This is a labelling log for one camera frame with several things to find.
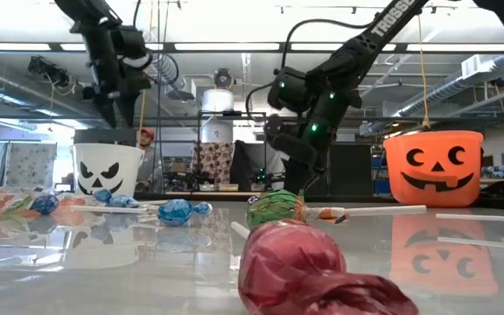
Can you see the orange jack-o-lantern bucket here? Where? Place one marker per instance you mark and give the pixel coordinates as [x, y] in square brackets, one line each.
[436, 192]

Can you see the black ceiling camera rig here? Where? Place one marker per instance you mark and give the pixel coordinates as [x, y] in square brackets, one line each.
[48, 70]

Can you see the white jack-o-lantern bucket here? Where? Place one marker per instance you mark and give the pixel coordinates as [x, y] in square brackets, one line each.
[107, 153]

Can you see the white cylindrical tank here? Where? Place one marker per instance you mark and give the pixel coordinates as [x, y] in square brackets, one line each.
[217, 100]

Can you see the blue lollipop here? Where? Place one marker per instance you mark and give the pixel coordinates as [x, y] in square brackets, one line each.
[177, 212]
[44, 205]
[102, 196]
[123, 201]

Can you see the green lollipop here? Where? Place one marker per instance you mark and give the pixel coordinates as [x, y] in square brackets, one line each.
[274, 207]

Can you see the silver ventilation duct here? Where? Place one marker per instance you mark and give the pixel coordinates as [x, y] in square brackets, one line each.
[436, 89]

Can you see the dark red wrapped lollipop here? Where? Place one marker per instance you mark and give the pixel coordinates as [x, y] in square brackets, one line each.
[291, 262]

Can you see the white ceiling vent box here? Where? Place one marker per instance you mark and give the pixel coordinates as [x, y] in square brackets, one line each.
[488, 65]

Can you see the brown patterned cloth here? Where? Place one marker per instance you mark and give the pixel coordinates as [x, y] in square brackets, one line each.
[212, 159]

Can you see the patterned fabric screen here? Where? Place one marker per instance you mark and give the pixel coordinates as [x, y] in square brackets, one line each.
[31, 164]

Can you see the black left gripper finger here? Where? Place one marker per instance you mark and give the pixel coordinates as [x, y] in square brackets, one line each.
[128, 109]
[108, 111]

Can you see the person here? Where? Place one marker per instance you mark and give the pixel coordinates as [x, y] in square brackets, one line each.
[147, 162]

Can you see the black round ceiling fixture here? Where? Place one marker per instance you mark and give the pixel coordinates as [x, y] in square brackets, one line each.
[223, 79]

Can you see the cluttered work table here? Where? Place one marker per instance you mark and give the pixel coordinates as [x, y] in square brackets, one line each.
[497, 180]

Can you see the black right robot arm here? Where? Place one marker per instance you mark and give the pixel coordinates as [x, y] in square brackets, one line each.
[366, 44]

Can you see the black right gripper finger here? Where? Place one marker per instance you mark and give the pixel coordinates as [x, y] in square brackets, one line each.
[295, 179]
[313, 181]

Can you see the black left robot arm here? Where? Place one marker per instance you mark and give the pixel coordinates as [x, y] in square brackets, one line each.
[99, 48]

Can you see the ribbed flexible silver duct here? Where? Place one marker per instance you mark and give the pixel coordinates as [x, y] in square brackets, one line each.
[169, 72]

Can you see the black metal rack frame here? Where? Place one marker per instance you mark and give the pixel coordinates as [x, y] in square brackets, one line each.
[199, 131]

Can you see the black cabinet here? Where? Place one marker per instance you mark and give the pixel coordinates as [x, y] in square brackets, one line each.
[352, 170]

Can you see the black rectangular panel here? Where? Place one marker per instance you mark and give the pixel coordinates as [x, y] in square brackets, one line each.
[103, 136]

